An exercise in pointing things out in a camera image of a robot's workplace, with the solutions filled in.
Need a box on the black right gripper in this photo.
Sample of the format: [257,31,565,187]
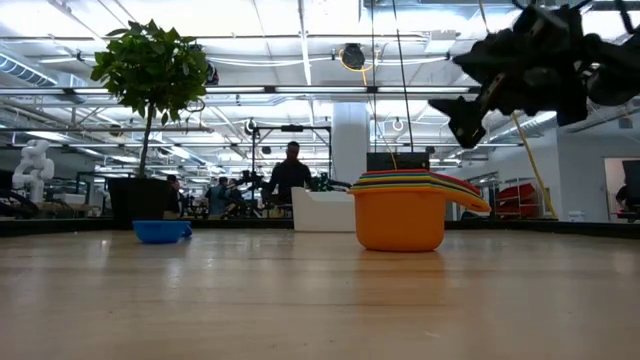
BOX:
[428,4,589,150]

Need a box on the orange measuring cup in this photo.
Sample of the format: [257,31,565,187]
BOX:
[348,184,492,253]

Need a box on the white plastic basket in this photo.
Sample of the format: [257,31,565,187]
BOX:
[291,187,357,234]

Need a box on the small blue measuring cup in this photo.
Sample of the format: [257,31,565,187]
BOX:
[132,220,194,245]

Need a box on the red storage shelf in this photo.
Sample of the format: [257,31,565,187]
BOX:
[494,183,540,220]

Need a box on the white building column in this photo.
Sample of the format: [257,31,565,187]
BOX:
[331,102,371,191]

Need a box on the person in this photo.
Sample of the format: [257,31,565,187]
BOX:
[204,176,231,217]
[615,159,640,222]
[164,173,182,217]
[269,140,314,205]
[227,178,247,216]

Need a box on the green leafy small tree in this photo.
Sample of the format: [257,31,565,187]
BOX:
[89,19,210,179]

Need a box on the black plant pot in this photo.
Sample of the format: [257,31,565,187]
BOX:
[107,175,174,231]

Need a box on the white robot figure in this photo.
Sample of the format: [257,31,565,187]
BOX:
[10,139,56,205]

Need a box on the yellow extension cable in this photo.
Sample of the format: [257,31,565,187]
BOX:
[510,112,559,220]

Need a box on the thin black hanging cable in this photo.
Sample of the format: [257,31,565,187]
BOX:
[370,0,377,154]

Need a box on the black metal rig frame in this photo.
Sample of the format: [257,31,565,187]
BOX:
[251,124,333,194]

